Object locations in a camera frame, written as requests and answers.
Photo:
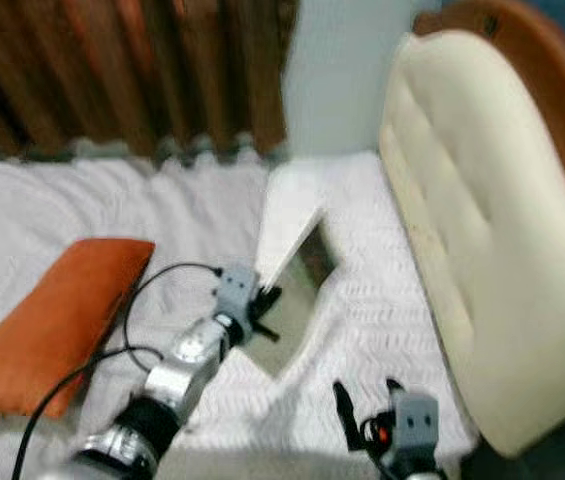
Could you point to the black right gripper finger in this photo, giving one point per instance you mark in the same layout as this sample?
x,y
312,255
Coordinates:
x,y
394,388
345,410

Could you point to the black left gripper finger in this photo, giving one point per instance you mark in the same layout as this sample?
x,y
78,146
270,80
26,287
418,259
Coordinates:
x,y
266,332
268,294

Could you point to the white book with city photo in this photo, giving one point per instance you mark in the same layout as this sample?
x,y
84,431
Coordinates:
x,y
307,285

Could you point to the white patterned mattress cover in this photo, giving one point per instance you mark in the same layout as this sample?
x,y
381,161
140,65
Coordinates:
x,y
382,330

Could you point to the cream padded headboard cushion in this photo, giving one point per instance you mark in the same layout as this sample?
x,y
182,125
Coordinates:
x,y
502,220

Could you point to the orange pillow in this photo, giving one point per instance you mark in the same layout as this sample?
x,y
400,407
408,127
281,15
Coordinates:
x,y
52,330

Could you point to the brown curtain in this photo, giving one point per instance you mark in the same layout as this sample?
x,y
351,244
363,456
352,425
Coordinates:
x,y
122,70

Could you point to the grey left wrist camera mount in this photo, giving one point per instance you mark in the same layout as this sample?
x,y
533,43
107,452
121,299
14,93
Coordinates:
x,y
236,290

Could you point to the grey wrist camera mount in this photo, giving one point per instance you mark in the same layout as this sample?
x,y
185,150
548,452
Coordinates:
x,y
416,425
236,290

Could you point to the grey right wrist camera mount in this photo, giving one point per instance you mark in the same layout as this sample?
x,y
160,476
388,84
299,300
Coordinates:
x,y
416,425

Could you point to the brown wooden headboard frame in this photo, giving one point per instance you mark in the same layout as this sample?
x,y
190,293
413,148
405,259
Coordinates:
x,y
542,45

